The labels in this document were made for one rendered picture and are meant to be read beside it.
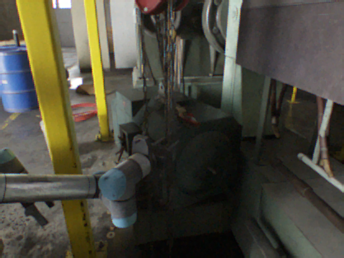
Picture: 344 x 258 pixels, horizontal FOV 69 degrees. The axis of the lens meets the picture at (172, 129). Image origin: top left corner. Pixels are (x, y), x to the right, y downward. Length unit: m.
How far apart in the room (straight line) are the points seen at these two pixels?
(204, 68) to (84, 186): 1.45
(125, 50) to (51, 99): 5.93
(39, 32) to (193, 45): 1.19
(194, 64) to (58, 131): 1.19
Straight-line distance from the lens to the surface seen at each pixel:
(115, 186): 0.68
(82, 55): 7.17
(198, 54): 1.98
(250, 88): 1.54
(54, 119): 1.13
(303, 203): 1.14
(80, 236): 1.46
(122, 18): 6.93
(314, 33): 0.96
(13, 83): 4.30
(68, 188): 0.79
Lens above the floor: 1.25
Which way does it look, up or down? 23 degrees down
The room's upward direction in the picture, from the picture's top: straight up
